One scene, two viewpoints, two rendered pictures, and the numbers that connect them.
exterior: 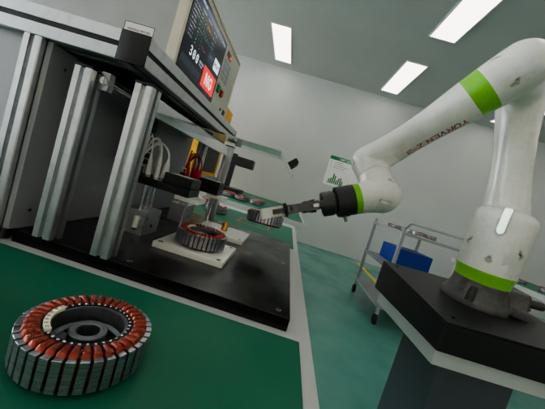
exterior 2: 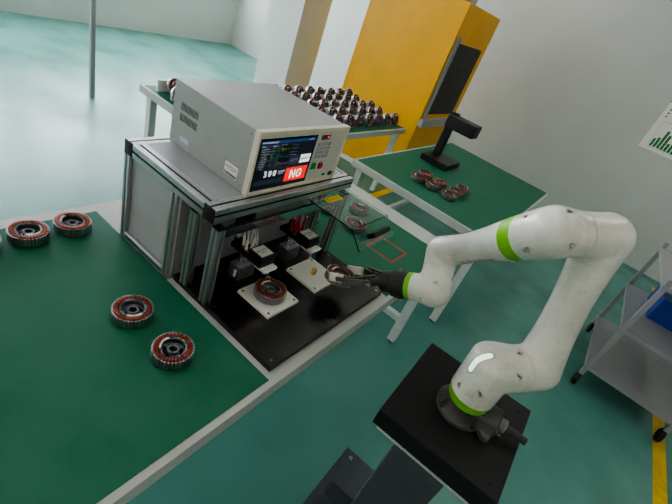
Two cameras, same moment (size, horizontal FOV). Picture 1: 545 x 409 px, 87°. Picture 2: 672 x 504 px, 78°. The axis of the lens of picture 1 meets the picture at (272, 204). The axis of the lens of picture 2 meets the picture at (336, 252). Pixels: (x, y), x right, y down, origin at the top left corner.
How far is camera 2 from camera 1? 0.92 m
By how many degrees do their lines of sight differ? 36
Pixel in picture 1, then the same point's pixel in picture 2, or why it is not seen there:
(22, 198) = (176, 262)
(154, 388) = (186, 375)
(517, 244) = (477, 385)
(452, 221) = not seen: outside the picture
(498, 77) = (514, 238)
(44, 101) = (180, 222)
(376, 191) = (418, 289)
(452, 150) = not seen: outside the picture
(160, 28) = (241, 169)
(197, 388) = (200, 381)
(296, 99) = not seen: outside the picture
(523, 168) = (560, 320)
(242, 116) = (524, 14)
